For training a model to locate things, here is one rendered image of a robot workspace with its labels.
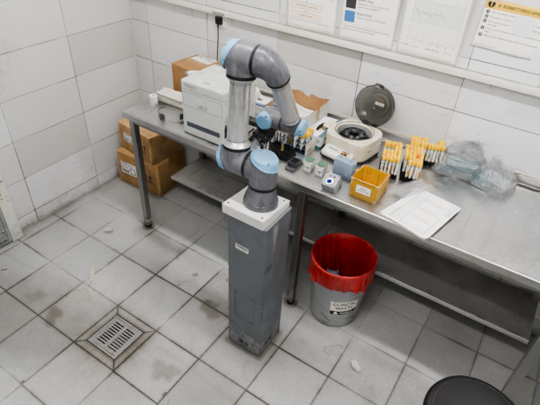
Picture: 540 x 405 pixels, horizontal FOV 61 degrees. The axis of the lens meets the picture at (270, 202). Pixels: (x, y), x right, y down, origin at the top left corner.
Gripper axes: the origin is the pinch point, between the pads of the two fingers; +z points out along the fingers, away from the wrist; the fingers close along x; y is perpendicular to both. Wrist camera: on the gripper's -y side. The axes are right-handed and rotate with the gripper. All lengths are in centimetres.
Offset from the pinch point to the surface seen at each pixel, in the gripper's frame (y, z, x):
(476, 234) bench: 101, -52, 6
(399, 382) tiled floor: 140, 26, -16
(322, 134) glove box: 22.0, -15.1, 28.9
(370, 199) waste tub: 60, -32, -3
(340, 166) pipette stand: 40.4, -25.1, 7.5
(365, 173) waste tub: 51, -30, 10
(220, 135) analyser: -13.5, 5.5, -4.5
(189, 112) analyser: -34.3, 10.5, -4.4
